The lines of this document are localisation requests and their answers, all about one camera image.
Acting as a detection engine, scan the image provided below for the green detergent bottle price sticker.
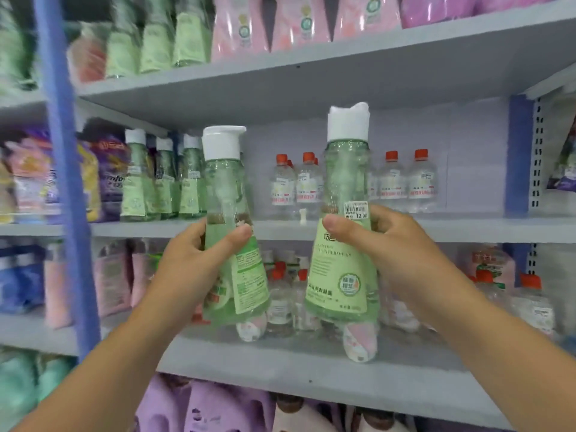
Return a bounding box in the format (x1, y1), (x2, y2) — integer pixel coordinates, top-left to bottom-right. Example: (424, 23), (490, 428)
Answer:
(304, 102), (381, 325)

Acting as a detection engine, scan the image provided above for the green refill pouch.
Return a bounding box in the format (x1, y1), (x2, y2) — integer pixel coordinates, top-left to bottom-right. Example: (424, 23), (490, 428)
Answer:
(106, 0), (141, 80)
(139, 0), (175, 74)
(172, 0), (213, 68)

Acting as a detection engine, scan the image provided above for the blue refill pouch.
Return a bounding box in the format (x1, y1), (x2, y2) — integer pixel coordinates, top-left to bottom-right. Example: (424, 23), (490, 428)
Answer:
(0, 245), (47, 315)

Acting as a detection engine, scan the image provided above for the purple packet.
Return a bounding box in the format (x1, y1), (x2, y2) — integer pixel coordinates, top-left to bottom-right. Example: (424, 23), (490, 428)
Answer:
(546, 116), (576, 194)

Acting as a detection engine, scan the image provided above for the person's left forearm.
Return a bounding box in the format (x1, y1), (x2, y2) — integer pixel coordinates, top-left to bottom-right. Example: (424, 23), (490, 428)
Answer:
(11, 306), (200, 432)

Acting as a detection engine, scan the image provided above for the pale pink refill pouch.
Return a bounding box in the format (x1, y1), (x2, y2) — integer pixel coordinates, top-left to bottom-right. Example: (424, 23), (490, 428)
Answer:
(43, 242), (74, 330)
(94, 240), (133, 318)

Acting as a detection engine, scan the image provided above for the pink pouch green label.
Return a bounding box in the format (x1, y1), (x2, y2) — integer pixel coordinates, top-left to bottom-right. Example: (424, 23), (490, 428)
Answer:
(466, 245), (517, 288)

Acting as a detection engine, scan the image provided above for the white floral refill pouch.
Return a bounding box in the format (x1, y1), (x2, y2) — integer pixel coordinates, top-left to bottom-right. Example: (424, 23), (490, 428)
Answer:
(236, 314), (268, 343)
(342, 320), (379, 363)

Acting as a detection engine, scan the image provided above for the teal refill pouch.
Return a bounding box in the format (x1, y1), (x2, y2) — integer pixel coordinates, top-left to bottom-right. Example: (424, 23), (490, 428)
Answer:
(0, 348), (75, 421)

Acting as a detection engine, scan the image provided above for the pink and purple softener bag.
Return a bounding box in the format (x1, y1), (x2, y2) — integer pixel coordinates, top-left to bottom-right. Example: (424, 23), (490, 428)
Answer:
(4, 128), (61, 216)

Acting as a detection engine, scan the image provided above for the grey shelf board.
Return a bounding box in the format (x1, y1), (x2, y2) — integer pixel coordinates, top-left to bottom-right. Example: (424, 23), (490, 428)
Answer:
(0, 310), (516, 431)
(76, 2), (576, 129)
(0, 215), (576, 244)

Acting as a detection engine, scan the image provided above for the white bottle brown cap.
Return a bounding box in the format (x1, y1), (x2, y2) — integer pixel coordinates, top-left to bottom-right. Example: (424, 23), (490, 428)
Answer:
(271, 393), (340, 432)

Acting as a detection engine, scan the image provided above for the person's right hand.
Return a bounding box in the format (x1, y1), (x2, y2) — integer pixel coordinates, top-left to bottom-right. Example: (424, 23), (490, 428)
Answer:
(322, 204), (452, 321)

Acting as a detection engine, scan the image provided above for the person's right forearm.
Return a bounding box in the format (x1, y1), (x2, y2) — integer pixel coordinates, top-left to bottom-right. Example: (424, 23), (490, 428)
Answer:
(398, 275), (576, 432)

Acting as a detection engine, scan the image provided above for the purple refill pouch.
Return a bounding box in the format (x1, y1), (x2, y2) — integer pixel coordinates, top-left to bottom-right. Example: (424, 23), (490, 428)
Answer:
(400, 0), (559, 29)

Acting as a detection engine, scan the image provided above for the lilac detergent jug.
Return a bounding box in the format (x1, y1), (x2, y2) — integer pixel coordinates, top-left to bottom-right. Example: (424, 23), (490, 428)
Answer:
(184, 380), (276, 432)
(134, 373), (192, 432)

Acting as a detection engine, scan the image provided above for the blue shelf upright post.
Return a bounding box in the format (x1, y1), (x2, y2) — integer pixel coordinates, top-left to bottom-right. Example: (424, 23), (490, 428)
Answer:
(32, 0), (102, 361)
(505, 94), (535, 217)

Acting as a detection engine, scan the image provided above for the row of clear red-capped bottles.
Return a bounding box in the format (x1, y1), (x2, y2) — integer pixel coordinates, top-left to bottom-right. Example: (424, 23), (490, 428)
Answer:
(270, 148), (438, 219)

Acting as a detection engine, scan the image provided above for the green detergent bottle white cap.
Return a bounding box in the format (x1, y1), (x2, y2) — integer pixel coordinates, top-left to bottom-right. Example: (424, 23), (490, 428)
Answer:
(178, 134), (207, 219)
(121, 128), (156, 222)
(154, 137), (180, 219)

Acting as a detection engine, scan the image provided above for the dark purple softener bag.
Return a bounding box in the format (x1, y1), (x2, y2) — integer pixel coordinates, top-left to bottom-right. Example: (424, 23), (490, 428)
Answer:
(79, 119), (133, 222)

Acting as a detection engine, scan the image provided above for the cluster of clear orange-capped bottles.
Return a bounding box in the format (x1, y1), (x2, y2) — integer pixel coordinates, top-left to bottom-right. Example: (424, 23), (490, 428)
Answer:
(263, 249), (560, 340)

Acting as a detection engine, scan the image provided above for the person's left hand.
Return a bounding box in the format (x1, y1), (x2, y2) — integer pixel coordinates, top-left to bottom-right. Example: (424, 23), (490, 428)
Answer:
(145, 218), (254, 330)

